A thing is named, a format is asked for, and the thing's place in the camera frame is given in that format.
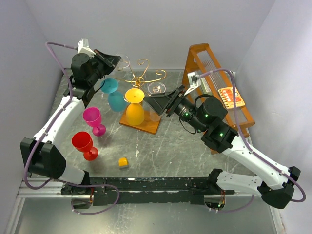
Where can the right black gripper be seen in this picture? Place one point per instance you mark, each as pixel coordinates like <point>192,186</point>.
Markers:
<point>160,102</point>

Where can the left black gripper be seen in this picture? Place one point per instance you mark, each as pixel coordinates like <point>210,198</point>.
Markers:
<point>110,61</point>

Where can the clear wine glass front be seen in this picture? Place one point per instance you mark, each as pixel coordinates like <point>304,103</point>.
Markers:
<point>123,63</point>

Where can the clear wine glass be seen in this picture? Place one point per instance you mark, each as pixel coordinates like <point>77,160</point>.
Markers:
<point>123,63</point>
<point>155,88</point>

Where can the yellow plastic wine glass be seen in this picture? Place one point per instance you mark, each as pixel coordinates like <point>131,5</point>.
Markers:
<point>135,111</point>

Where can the blue plastic wine glass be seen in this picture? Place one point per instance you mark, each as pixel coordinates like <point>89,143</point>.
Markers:
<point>115,98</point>

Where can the magenta plastic wine glass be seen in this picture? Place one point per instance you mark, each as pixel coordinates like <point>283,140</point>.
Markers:
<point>92,117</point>

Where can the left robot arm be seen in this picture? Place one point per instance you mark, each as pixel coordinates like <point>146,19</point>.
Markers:
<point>40,153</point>

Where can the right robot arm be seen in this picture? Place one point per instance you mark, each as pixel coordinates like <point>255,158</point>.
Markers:
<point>273,182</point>

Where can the wooden shelf rack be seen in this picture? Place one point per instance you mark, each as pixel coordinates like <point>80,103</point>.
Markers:
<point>201,59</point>

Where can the red plastic wine glass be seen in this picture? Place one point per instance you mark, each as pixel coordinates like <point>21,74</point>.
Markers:
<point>83,142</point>

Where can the white box on shelf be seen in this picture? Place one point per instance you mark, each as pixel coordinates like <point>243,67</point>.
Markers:
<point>205,87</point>

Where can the orange patterned card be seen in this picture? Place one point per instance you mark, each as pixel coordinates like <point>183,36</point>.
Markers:
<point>228,97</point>

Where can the yellow grey small block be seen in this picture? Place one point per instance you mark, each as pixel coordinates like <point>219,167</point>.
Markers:
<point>123,163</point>

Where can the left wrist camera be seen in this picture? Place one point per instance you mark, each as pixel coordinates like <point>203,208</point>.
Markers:
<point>83,47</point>

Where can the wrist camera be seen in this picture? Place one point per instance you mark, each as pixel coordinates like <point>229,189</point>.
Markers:
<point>194,82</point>
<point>83,47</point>

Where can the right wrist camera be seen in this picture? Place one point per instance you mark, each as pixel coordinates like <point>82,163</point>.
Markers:
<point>194,82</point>

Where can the black base frame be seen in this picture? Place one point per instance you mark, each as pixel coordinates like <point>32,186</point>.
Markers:
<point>193,190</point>

